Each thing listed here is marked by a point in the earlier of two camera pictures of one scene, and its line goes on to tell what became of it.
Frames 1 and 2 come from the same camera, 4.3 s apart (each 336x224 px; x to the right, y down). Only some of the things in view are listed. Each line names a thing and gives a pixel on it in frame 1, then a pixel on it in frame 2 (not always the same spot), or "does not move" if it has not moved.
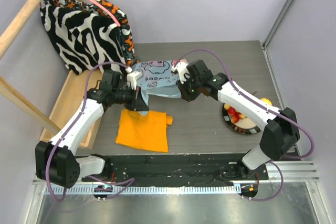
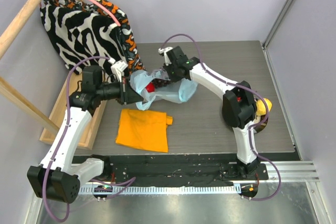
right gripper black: x=184 y=89 → x=171 y=71
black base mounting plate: x=178 y=170 does not move
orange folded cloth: x=149 y=131 does not move
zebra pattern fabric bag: x=94 y=35 does not move
